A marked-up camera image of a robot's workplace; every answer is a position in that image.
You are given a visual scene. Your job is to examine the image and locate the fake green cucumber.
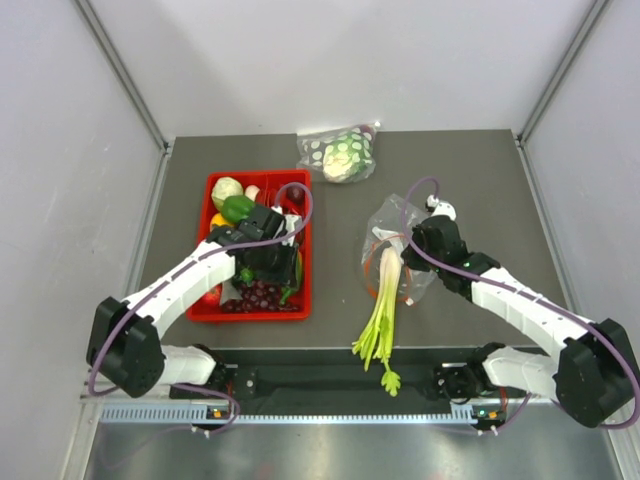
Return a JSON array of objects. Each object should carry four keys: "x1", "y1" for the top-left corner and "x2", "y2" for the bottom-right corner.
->
[{"x1": 239, "y1": 267, "x2": 303, "y2": 303}]

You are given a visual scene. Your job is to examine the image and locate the clear orange zip bag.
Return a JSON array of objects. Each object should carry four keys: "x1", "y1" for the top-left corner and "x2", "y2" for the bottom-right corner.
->
[{"x1": 361, "y1": 194, "x2": 436, "y2": 306}]

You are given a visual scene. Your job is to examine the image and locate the fake celery stalk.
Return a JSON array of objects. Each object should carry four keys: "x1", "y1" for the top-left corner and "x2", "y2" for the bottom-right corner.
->
[{"x1": 352, "y1": 247, "x2": 402, "y2": 397}]

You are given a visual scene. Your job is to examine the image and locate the fake grey fish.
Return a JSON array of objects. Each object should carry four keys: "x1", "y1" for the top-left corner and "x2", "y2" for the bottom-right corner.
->
[{"x1": 219, "y1": 280, "x2": 242, "y2": 305}]

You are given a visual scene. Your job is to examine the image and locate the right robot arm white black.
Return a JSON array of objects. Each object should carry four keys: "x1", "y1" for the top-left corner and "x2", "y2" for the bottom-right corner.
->
[{"x1": 402, "y1": 215, "x2": 639, "y2": 428}]

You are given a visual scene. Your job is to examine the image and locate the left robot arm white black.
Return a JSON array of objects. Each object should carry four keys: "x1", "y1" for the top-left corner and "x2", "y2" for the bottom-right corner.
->
[{"x1": 86, "y1": 205, "x2": 309, "y2": 398}]

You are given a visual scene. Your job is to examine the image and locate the fake purple grapes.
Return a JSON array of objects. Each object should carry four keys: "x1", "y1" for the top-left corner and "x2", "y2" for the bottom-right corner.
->
[{"x1": 220, "y1": 282, "x2": 301, "y2": 313}]

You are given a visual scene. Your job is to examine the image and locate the fake green bell pepper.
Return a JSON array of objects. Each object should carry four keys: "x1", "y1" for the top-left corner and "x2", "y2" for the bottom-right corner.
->
[{"x1": 220, "y1": 195, "x2": 255, "y2": 224}]

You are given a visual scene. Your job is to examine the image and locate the fake red strawberry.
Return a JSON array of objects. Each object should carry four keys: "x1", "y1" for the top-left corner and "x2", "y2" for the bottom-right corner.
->
[{"x1": 201, "y1": 285, "x2": 222, "y2": 308}]

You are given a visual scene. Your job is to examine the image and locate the fake orange yellow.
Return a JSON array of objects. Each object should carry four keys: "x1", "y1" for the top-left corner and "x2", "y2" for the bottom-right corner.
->
[{"x1": 209, "y1": 213, "x2": 229, "y2": 231}]

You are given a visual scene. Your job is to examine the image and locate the fake dark red onion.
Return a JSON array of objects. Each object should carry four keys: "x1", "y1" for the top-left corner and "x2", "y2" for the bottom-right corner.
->
[{"x1": 286, "y1": 185, "x2": 306, "y2": 205}]

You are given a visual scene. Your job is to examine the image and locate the fake red lobster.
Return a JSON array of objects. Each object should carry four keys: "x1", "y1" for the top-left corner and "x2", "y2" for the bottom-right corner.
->
[{"x1": 255, "y1": 184, "x2": 287, "y2": 209}]

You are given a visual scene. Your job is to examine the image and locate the fake white mushroom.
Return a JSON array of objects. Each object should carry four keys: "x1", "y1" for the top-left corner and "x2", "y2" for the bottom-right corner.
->
[{"x1": 244, "y1": 185, "x2": 260, "y2": 201}]

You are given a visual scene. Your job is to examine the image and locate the fake white cauliflower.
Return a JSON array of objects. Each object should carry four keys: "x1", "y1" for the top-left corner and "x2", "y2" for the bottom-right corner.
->
[{"x1": 211, "y1": 176, "x2": 244, "y2": 211}]

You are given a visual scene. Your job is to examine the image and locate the fake cabbage in bag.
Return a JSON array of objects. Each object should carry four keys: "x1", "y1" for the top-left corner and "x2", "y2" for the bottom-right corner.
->
[{"x1": 322, "y1": 129, "x2": 374, "y2": 183}]

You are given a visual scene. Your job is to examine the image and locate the clear bag with cabbage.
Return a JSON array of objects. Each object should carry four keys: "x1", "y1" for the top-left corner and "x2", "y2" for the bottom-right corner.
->
[{"x1": 297, "y1": 121, "x2": 381, "y2": 184}]

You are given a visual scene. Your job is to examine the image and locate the red plastic tray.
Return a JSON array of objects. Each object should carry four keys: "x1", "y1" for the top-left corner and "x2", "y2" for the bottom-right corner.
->
[{"x1": 186, "y1": 169, "x2": 312, "y2": 323}]

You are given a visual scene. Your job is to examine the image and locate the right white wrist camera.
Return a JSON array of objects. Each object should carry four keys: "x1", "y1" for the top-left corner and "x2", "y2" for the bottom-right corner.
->
[{"x1": 425, "y1": 195, "x2": 457, "y2": 221}]

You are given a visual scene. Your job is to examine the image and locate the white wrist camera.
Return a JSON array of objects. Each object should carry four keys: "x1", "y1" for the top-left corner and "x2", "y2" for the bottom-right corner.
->
[
  {"x1": 425, "y1": 195, "x2": 457, "y2": 221},
  {"x1": 281, "y1": 214, "x2": 303, "y2": 246}
]

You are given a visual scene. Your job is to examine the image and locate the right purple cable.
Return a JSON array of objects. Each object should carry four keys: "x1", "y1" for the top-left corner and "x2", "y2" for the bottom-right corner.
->
[{"x1": 402, "y1": 176, "x2": 640, "y2": 431}]

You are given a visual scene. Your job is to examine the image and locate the purple cable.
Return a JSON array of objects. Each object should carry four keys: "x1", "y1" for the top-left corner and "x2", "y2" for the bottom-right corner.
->
[
  {"x1": 87, "y1": 182, "x2": 315, "y2": 397},
  {"x1": 402, "y1": 176, "x2": 640, "y2": 431}
]

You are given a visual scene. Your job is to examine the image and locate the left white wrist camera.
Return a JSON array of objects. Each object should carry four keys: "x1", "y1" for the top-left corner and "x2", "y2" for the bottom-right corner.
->
[{"x1": 281, "y1": 214, "x2": 303, "y2": 246}]

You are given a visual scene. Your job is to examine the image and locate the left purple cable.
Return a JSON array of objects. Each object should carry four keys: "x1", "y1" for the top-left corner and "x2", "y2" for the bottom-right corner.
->
[{"x1": 87, "y1": 182, "x2": 315, "y2": 397}]

